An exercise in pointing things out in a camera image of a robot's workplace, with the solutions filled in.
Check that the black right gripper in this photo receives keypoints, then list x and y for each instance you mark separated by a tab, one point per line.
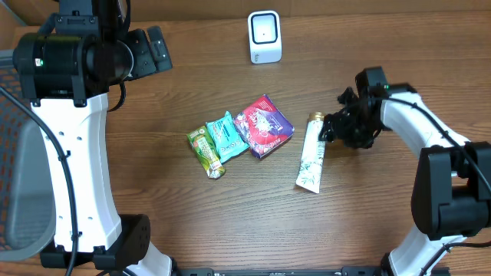
337	128

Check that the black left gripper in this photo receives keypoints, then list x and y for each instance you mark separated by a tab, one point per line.
149	51

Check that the white tube gold cap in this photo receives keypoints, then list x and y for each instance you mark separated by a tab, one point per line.
313	151

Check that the red purple snack package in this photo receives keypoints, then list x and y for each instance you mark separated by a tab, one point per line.
263	127

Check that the teal wet wipes pack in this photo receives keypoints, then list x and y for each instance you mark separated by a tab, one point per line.
227	140

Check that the green noodle snack pack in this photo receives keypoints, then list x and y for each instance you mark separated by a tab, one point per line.
206	152

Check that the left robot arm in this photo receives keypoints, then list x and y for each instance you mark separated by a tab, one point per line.
66	69

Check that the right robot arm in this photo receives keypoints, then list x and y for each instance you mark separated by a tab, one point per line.
450	200

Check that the white barcode scanner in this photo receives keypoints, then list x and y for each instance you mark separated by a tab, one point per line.
265	37

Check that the grey plastic basket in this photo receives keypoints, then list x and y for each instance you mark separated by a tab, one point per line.
27	204

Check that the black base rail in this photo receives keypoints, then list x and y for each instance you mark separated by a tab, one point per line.
307	271

